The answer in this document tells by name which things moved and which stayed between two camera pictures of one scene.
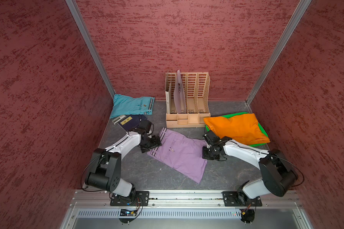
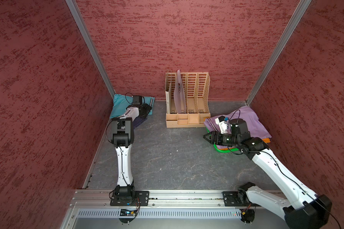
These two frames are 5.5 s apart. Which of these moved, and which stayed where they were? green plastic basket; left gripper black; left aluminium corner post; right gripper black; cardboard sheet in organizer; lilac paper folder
Moved: left gripper black; right gripper black; green plastic basket
Stayed: lilac paper folder; cardboard sheet in organizer; left aluminium corner post
